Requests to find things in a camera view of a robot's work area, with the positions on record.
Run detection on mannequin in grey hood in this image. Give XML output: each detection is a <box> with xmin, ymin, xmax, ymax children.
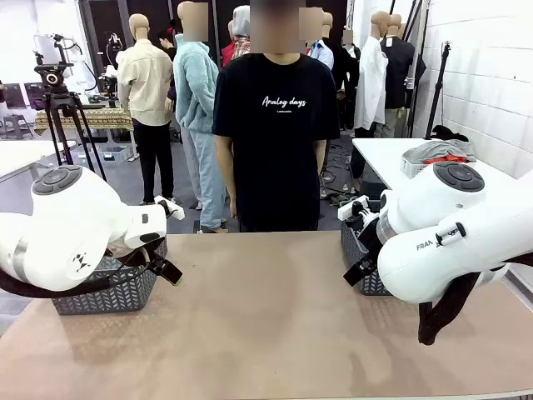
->
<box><xmin>220</xmin><ymin>4</ymin><xmax>252</xmax><ymax>68</ymax></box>

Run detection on white plastic basket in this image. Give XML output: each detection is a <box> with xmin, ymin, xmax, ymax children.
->
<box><xmin>400</xmin><ymin>156</ymin><xmax>436</xmax><ymax>179</ymax></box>

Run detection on black camera tripod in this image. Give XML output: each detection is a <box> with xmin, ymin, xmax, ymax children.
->
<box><xmin>33</xmin><ymin>35</ymin><xmax>108</xmax><ymax>183</ymax></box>

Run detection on black cloth heap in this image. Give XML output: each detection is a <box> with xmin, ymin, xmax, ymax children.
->
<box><xmin>431</xmin><ymin>123</ymin><xmax>470</xmax><ymax>143</ymax></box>

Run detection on grey plastic basket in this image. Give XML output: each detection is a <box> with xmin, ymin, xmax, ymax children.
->
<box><xmin>340</xmin><ymin>218</ymin><xmax>392</xmax><ymax>297</ymax></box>
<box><xmin>52</xmin><ymin>237</ymin><xmax>168</xmax><ymax>316</ymax></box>

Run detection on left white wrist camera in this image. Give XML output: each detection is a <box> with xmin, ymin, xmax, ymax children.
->
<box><xmin>154</xmin><ymin>195</ymin><xmax>185</xmax><ymax>221</ymax></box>

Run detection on mannequin in cream jacket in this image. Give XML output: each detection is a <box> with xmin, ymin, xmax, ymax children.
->
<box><xmin>116</xmin><ymin>12</ymin><xmax>176</xmax><ymax>206</ymax></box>

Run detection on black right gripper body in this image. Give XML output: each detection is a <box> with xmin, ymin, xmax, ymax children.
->
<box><xmin>352</xmin><ymin>202</ymin><xmax>382</xmax><ymax>268</ymax></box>

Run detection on mannequin in black shirt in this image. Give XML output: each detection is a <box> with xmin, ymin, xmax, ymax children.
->
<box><xmin>381</xmin><ymin>14</ymin><xmax>428</xmax><ymax>138</ymax></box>

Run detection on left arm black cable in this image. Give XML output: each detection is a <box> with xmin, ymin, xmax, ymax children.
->
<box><xmin>0</xmin><ymin>245</ymin><xmax>153</xmax><ymax>299</ymax></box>

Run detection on mannequin in white shirt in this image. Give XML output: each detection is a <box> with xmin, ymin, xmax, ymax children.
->
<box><xmin>353</xmin><ymin>11</ymin><xmax>391</xmax><ymax>138</ymax></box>

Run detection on mannequin in blue fleece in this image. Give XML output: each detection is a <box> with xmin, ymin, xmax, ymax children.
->
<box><xmin>172</xmin><ymin>2</ymin><xmax>229</xmax><ymax>233</ymax></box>

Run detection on person in black t-shirt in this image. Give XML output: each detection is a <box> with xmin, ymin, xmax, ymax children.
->
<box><xmin>212</xmin><ymin>0</ymin><xmax>341</xmax><ymax>233</ymax></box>

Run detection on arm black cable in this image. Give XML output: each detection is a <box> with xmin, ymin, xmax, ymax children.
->
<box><xmin>418</xmin><ymin>253</ymin><xmax>533</xmax><ymax>347</ymax></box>
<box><xmin>0</xmin><ymin>245</ymin><xmax>153</xmax><ymax>299</ymax></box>

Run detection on person's left forearm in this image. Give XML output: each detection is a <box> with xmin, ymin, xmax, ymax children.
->
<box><xmin>312</xmin><ymin>139</ymin><xmax>328</xmax><ymax>184</ymax></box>

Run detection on black light stand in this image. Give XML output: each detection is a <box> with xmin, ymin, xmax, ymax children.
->
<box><xmin>424</xmin><ymin>40</ymin><xmax>453</xmax><ymax>141</ymax></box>

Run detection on mannequin in black clothes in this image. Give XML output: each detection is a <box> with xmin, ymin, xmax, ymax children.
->
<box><xmin>332</xmin><ymin>28</ymin><xmax>361</xmax><ymax>130</ymax></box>

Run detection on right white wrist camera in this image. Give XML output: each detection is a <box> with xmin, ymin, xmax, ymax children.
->
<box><xmin>336</xmin><ymin>194</ymin><xmax>370</xmax><ymax>222</ymax></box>

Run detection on dark-haired person with red clip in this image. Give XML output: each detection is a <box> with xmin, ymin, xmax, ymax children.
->
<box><xmin>157</xmin><ymin>25</ymin><xmax>178</xmax><ymax>62</ymax></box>

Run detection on mannequin in blue shirt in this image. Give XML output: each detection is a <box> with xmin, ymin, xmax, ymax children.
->
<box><xmin>306</xmin><ymin>11</ymin><xmax>336</xmax><ymax>70</ymax></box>

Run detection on dark flat monitor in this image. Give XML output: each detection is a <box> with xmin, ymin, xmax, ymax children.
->
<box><xmin>23</xmin><ymin>82</ymin><xmax>47</xmax><ymax>101</ymax></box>
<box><xmin>2</xmin><ymin>82</ymin><xmax>27</xmax><ymax>110</ymax></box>

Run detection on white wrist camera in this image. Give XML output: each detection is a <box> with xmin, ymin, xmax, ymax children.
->
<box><xmin>154</xmin><ymin>195</ymin><xmax>185</xmax><ymax>221</ymax></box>
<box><xmin>336</xmin><ymin>194</ymin><xmax>370</xmax><ymax>222</ymax></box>

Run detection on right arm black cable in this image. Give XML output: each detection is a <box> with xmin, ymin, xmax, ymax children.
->
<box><xmin>418</xmin><ymin>253</ymin><xmax>533</xmax><ymax>347</ymax></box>

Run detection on grey storage crate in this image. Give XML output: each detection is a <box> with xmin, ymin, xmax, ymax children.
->
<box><xmin>99</xmin><ymin>145</ymin><xmax>131</xmax><ymax>164</ymax></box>

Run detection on large white table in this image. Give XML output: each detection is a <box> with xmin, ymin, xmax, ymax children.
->
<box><xmin>351</xmin><ymin>137</ymin><xmax>533</xmax><ymax>197</ymax></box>

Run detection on small white table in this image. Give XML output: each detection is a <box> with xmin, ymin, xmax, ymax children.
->
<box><xmin>0</xmin><ymin>139</ymin><xmax>78</xmax><ymax>184</ymax></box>

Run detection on grey shorts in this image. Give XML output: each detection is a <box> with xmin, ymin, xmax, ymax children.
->
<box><xmin>401</xmin><ymin>139</ymin><xmax>478</xmax><ymax>164</ymax></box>

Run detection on patterned tablecloth table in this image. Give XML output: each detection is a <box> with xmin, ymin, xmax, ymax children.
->
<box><xmin>33</xmin><ymin>107</ymin><xmax>135</xmax><ymax>135</ymax></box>

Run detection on grey stool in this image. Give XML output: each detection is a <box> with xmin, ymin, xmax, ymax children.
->
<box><xmin>2</xmin><ymin>114</ymin><xmax>34</xmax><ymax>141</ymax></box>

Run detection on black leaning poles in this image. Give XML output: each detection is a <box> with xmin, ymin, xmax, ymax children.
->
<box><xmin>406</xmin><ymin>0</ymin><xmax>432</xmax><ymax>138</ymax></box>

